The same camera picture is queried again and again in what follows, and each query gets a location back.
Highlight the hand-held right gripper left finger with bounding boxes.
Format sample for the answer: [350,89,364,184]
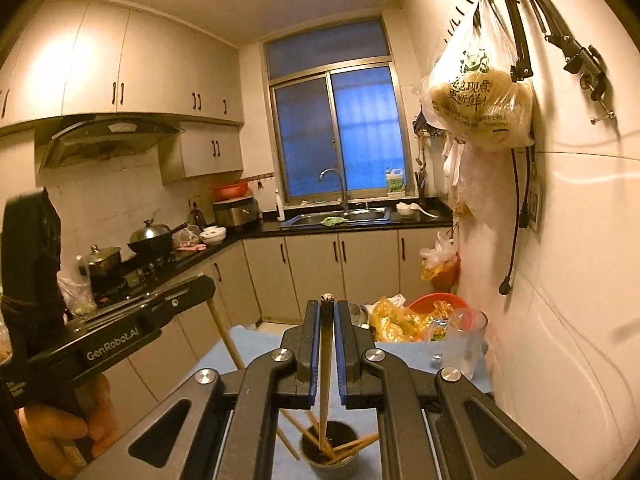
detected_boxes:
[87,300,321,480]

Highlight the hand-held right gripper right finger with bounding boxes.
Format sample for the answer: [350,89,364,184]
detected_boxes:
[334,300,578,480]

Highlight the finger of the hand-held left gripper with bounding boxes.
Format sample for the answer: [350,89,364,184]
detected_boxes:
[159,273,217,332]

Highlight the wooden chopstick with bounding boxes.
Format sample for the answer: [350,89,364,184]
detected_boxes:
[276,429,302,462]
[317,292,335,450]
[330,432,381,463]
[207,300,246,368]
[280,408,335,462]

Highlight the dark grey utensil holder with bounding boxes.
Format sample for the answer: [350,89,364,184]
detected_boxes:
[299,421,361,480]

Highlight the person's left hand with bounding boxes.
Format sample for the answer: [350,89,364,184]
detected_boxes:
[15,374,113,478]

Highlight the blue tablecloth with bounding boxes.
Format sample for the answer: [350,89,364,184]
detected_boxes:
[197,325,493,480]

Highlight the black gas stove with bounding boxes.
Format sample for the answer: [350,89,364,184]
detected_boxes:
[90,255,177,302]

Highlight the yellow plastic bag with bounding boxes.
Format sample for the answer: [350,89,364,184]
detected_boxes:
[370,296,437,343]

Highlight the black wok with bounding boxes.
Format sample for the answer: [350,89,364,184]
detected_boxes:
[127,219,190,257]

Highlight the steel pot with lid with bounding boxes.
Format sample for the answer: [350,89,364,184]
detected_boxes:
[80,245,123,286]

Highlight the silver countertop appliance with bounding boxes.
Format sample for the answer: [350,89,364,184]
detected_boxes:
[213,199,261,228]

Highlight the red floor basin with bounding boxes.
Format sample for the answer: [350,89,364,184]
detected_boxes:
[407,292,469,322]

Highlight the red plastic basin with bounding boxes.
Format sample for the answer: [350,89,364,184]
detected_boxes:
[212,181,250,200]

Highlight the clear glass mug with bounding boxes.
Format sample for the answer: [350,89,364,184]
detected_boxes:
[431,308,488,381]

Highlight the steel kitchen sink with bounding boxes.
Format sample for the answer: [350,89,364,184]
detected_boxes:
[280,208,392,229]

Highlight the hanging orange plastic bag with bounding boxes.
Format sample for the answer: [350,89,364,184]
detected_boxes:
[420,230,461,282]

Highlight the white bowl with spoon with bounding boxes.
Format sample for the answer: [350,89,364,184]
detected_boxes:
[396,201,440,219]

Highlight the chrome kitchen faucet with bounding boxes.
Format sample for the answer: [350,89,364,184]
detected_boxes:
[320,168,351,213]

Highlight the glass range hood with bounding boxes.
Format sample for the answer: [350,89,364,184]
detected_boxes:
[37,115,186,171]

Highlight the hanging white plastic bags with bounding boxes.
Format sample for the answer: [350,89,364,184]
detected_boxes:
[442,135,501,222]

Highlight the kitchen window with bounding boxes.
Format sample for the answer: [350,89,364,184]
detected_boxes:
[264,20,416,206]

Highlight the beige upper kitchen cabinets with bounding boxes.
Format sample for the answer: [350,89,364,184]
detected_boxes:
[0,0,246,183]

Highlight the plastic bag of buns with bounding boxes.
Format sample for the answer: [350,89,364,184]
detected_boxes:
[421,0,536,153]

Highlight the black power plug cable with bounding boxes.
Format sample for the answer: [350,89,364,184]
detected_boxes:
[499,145,535,296]

